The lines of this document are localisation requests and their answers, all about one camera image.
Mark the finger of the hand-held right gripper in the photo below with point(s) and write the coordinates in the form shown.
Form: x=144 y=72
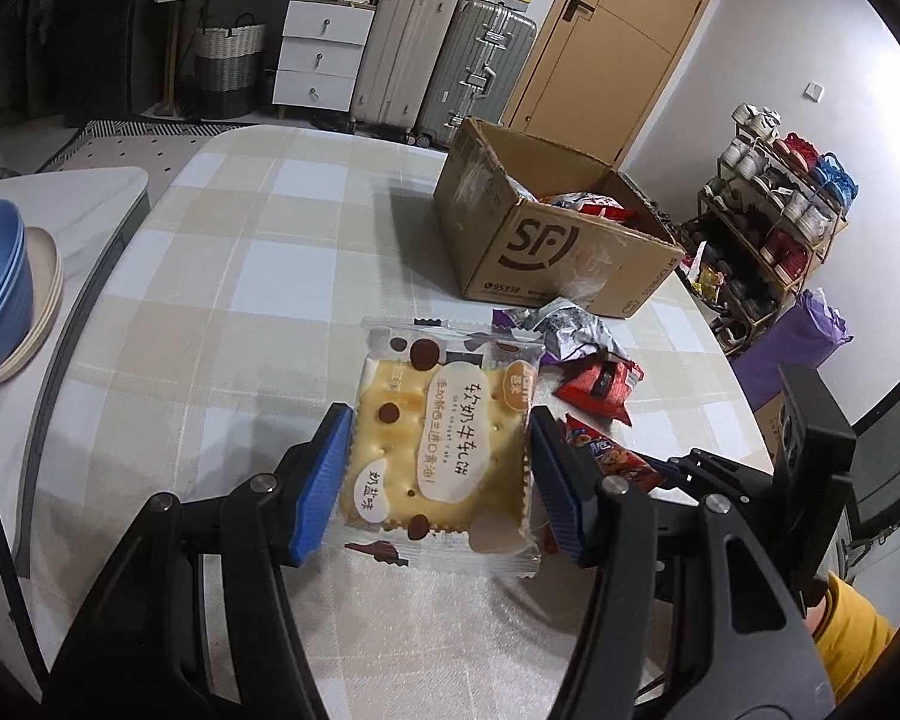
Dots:
x=671 y=491
x=727 y=469

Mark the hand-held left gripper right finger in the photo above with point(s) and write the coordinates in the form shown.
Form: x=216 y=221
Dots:
x=555 y=480

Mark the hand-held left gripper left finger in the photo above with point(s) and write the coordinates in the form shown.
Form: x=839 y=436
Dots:
x=322 y=480

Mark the red printed snack packet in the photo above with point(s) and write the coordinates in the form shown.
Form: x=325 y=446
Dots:
x=607 y=454

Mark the clear cracker packet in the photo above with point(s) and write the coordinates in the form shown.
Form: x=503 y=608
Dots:
x=435 y=435

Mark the person's right forearm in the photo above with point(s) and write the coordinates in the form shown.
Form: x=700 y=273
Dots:
x=859 y=637

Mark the small brown cardboard box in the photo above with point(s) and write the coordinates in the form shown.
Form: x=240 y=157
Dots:
x=771 y=424

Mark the dark furniture piece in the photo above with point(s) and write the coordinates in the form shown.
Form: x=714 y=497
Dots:
x=892 y=480

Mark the purple bag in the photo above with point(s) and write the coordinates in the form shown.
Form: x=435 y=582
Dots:
x=799 y=349

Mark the red chocolate wafer packet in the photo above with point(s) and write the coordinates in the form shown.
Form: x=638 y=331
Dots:
x=596 y=386

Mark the silver purple snack packet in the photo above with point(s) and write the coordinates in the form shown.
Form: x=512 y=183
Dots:
x=570 y=334

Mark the gold metal shoe rack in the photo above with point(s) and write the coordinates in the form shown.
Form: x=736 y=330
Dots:
x=795 y=292

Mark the yellow red small packet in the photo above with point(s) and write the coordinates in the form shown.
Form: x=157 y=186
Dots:
x=706 y=279

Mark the rows of shoes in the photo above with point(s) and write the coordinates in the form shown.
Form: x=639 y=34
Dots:
x=787 y=195

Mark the stacked blue bowls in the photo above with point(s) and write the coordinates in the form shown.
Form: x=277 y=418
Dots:
x=49 y=292

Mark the white side table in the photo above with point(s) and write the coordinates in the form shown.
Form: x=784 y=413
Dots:
x=60 y=210

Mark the patterned floor rug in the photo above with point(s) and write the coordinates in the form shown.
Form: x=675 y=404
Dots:
x=120 y=146

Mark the silver ribbed suitcase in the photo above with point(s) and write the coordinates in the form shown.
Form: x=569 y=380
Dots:
x=476 y=67

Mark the grey white woven basket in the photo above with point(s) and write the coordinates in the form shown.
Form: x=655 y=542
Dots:
x=229 y=67

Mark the beige ribbed suitcase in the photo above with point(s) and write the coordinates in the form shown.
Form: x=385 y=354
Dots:
x=401 y=52

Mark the white drawer desk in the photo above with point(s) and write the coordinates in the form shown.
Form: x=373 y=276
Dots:
x=322 y=45

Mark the wooden door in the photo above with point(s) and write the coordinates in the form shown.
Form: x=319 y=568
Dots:
x=607 y=45

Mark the white wall switch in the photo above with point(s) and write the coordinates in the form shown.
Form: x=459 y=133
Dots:
x=814 y=91

